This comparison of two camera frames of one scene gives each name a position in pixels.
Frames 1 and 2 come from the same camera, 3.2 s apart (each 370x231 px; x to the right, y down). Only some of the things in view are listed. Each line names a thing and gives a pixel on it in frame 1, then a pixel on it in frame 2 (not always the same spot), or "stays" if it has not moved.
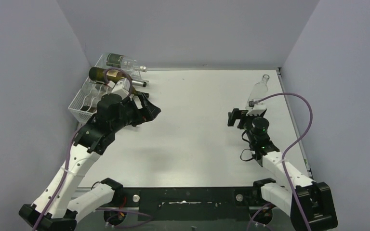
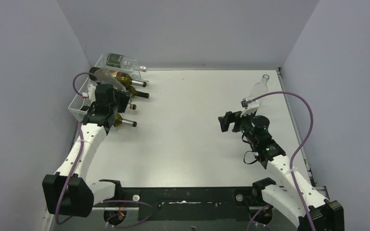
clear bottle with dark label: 115,60 stays
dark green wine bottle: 136,93 stays
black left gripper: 140,110 → 121,100
